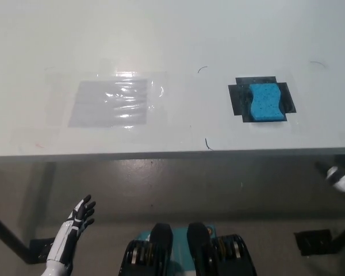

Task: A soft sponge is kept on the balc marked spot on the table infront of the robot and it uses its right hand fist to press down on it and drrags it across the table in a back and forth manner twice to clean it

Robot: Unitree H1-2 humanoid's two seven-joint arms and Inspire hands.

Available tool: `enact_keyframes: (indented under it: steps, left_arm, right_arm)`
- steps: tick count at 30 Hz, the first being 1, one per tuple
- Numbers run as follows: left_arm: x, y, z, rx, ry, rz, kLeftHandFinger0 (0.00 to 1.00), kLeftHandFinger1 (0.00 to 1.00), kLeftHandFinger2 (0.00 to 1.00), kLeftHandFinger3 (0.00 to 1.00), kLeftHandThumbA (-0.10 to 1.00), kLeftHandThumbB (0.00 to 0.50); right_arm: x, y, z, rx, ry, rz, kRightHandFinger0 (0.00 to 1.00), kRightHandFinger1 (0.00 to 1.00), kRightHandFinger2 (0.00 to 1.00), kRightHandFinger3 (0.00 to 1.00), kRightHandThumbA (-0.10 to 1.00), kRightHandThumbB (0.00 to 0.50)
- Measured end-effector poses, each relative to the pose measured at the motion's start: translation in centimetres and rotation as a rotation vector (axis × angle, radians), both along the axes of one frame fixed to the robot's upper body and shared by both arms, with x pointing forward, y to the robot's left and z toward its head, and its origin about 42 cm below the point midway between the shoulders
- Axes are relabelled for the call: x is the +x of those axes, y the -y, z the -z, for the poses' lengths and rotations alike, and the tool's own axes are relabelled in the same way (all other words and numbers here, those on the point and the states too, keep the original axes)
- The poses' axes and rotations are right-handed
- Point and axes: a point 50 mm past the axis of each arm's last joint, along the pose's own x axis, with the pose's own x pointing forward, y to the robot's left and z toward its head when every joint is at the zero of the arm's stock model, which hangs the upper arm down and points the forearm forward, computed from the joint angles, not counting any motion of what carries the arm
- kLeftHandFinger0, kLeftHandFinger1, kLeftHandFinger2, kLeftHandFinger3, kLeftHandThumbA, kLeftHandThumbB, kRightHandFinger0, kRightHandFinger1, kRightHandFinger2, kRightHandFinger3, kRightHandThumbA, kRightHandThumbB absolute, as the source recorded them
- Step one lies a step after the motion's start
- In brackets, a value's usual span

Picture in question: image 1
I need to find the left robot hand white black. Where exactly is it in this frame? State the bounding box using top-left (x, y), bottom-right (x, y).
top-left (47, 194), bottom-right (97, 264)

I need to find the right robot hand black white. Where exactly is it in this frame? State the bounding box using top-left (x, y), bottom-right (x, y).
top-left (315, 160), bottom-right (345, 201)

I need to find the blue soft sponge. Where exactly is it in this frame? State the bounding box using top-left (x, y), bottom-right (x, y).
top-left (248, 83), bottom-right (287, 122)

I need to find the robot torso black teal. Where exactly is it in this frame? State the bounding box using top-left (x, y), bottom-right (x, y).
top-left (119, 221), bottom-right (258, 276)

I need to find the black floor tape patch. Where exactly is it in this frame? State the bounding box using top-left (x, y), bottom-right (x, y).
top-left (293, 229), bottom-right (339, 256)
top-left (29, 237), bottom-right (58, 264)

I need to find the grey tape patch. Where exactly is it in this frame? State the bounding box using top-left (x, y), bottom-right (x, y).
top-left (68, 79), bottom-right (148, 128)

